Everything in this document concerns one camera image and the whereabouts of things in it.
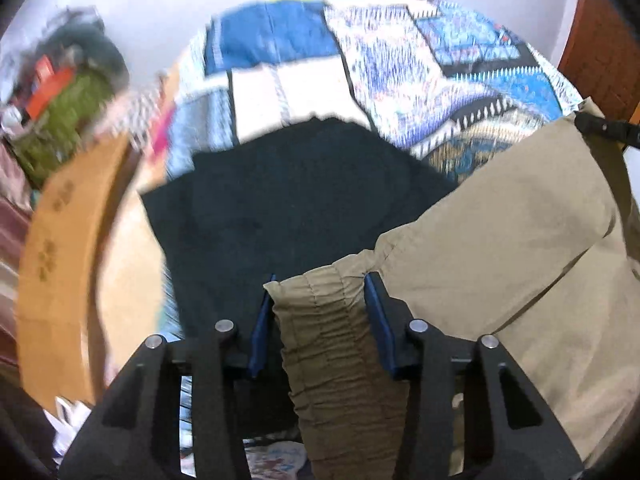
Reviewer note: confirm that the pink striped curtain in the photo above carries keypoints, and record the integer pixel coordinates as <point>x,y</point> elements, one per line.
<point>16,210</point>

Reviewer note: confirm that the orange box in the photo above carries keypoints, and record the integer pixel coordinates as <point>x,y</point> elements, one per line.
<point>48,90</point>

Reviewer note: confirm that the black folded garment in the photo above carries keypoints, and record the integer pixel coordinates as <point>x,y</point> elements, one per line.
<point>278,206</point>

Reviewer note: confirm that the green storage basket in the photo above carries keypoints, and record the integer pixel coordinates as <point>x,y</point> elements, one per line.
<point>56,135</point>

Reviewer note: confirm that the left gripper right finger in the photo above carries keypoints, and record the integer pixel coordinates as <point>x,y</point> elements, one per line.
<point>509,430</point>

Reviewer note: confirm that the white crumpled papers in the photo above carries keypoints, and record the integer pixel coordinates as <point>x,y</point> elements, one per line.
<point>66,419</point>

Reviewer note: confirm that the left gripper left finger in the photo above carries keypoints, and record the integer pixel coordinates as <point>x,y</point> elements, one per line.
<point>133,432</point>

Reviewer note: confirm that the blue patchwork quilt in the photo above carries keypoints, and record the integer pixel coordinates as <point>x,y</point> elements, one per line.
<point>440,81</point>

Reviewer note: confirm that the wooden wardrobe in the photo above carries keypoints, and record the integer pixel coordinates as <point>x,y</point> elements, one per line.
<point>601,59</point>

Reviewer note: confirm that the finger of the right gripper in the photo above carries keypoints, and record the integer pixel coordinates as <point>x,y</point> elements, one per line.
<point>622,132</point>

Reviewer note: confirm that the wooden lap desk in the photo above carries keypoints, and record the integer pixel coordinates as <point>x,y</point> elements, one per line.
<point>89,277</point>

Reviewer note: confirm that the khaki brown pants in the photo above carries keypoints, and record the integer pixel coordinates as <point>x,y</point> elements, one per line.
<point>539,247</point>

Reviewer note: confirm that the grey plush pillow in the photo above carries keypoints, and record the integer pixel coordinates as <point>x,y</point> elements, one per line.
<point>88,46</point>

